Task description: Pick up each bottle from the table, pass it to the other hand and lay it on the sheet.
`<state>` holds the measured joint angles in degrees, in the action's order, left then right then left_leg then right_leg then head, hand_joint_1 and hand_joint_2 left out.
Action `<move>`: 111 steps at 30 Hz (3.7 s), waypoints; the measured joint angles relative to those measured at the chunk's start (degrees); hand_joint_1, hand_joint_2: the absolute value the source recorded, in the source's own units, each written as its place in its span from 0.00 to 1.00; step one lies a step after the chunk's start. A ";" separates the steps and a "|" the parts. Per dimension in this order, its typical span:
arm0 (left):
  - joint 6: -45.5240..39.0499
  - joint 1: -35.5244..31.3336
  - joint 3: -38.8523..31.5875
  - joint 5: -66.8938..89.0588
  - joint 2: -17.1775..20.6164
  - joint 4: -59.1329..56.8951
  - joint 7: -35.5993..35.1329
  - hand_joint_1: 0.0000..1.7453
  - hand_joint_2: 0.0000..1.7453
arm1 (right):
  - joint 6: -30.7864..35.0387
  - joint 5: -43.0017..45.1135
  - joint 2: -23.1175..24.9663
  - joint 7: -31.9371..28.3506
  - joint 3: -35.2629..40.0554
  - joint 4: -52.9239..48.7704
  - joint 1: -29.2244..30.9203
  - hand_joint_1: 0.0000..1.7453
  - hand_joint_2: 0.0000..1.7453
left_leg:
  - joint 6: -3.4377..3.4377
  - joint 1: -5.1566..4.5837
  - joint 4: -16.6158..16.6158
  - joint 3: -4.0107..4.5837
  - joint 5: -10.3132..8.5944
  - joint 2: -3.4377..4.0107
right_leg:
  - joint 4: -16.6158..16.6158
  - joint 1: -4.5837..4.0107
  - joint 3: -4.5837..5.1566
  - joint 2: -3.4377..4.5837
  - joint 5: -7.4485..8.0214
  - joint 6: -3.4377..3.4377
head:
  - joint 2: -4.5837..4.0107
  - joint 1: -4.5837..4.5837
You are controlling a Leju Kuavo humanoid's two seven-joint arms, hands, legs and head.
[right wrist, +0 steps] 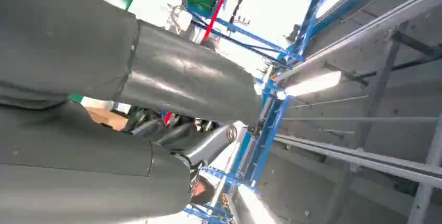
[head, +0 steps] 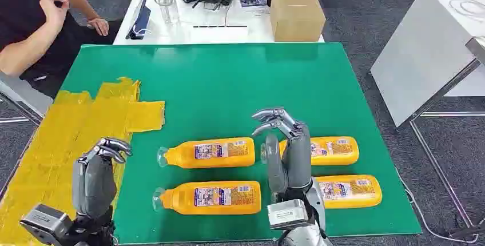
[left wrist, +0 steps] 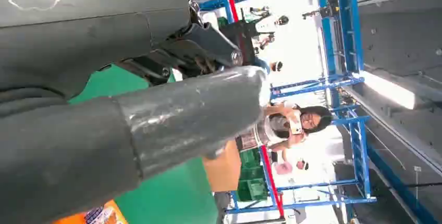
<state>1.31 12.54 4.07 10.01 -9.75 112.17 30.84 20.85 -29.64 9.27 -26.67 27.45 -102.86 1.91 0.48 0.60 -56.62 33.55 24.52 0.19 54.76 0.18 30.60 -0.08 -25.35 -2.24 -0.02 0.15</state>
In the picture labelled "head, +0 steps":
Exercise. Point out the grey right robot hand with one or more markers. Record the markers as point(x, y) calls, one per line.
point(299, 161)

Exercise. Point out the person's left hand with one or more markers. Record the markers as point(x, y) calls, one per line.
point(99, 26)

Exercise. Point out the person's right hand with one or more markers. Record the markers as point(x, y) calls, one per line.
point(53, 9)

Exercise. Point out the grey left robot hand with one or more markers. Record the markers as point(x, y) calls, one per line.
point(94, 187)

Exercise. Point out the orange drink bottle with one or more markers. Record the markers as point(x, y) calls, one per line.
point(337, 151)
point(182, 155)
point(348, 193)
point(178, 200)

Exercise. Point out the person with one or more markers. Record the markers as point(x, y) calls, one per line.
point(22, 13)

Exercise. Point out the yellow sheet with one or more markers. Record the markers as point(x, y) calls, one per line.
point(75, 123)

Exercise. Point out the green table mat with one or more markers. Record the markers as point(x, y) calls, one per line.
point(227, 85)

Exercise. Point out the brown cardboard box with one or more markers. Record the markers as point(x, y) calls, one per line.
point(297, 18)

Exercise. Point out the white desk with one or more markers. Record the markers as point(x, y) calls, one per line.
point(257, 24)

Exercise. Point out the white side table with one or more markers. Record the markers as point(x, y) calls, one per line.
point(424, 47)

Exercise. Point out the black floor power strip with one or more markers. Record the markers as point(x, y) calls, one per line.
point(468, 233)

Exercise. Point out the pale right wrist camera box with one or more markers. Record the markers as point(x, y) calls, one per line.
point(286, 214)

